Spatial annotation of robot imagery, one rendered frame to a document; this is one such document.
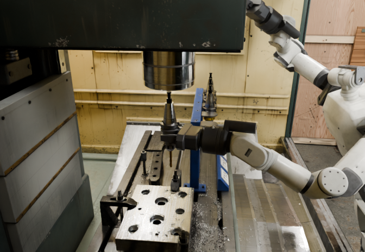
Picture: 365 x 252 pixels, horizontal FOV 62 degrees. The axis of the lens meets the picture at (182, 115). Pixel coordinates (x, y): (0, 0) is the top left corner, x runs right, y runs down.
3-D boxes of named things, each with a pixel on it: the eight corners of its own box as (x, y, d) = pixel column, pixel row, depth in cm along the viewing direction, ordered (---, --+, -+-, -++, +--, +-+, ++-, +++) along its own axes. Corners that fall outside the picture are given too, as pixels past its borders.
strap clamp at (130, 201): (139, 221, 115) (136, 188, 109) (137, 227, 111) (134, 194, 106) (105, 219, 116) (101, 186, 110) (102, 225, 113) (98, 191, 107)
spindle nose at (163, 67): (155, 75, 103) (153, 39, 98) (201, 79, 98) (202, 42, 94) (133, 88, 89) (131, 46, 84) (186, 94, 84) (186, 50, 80)
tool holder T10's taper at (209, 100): (206, 105, 139) (206, 90, 137) (215, 106, 138) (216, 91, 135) (203, 108, 135) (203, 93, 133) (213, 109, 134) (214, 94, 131)
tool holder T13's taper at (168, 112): (165, 119, 101) (165, 99, 98) (178, 120, 99) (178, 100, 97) (161, 124, 97) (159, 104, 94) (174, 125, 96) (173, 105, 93)
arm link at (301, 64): (295, 46, 154) (332, 69, 141) (277, 65, 156) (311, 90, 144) (290, 35, 145) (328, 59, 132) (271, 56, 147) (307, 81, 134)
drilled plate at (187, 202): (193, 197, 121) (194, 187, 120) (188, 256, 95) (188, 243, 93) (137, 194, 123) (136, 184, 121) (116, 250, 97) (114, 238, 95)
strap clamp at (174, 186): (181, 190, 132) (181, 161, 127) (178, 210, 120) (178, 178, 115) (174, 190, 133) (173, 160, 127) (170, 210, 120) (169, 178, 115)
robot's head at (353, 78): (347, 84, 114) (348, 64, 112) (367, 88, 106) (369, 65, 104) (333, 87, 112) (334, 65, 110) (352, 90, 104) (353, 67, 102)
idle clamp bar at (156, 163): (163, 162, 154) (163, 151, 152) (160, 193, 131) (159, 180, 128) (153, 162, 154) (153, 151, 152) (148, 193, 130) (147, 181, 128)
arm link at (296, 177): (262, 175, 95) (319, 211, 92) (270, 170, 86) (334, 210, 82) (278, 147, 98) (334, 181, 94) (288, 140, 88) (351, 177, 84)
